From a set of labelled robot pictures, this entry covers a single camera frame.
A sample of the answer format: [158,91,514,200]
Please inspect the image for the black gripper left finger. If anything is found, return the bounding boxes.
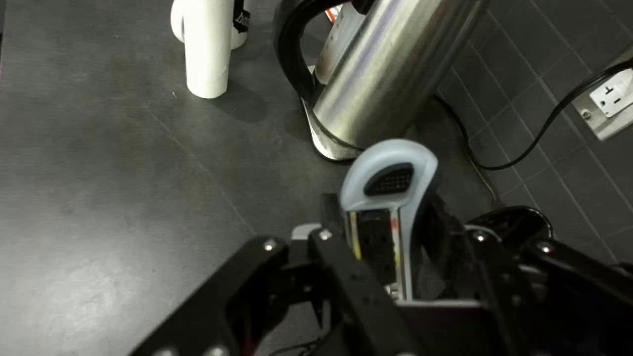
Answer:
[309,192,354,277]

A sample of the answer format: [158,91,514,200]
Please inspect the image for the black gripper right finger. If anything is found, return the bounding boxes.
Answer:
[421,196,501,297]

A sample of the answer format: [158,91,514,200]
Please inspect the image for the stainless steel electric kettle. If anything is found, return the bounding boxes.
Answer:
[275,0,491,160]

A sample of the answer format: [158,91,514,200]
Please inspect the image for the white paper towel roll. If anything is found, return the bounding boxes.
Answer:
[184,0,233,99]

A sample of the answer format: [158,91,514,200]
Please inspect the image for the black kettle power cable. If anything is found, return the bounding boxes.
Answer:
[431,56,633,200]

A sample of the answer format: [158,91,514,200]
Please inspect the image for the white wall outlet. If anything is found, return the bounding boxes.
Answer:
[572,68,633,141]

